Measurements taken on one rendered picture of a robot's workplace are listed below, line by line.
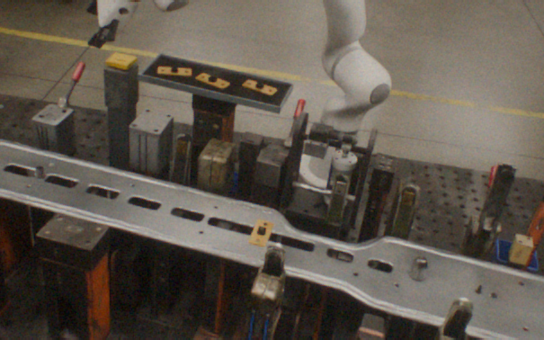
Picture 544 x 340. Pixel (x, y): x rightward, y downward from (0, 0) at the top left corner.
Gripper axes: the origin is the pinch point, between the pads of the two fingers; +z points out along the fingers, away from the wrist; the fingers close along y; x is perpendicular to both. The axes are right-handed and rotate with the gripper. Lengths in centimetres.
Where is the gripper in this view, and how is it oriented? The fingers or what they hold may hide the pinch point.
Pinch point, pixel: (94, 26)
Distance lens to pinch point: 154.9
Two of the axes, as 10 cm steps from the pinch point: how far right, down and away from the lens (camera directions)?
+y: -1.5, -8.8, 4.5
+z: -6.4, 4.4, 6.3
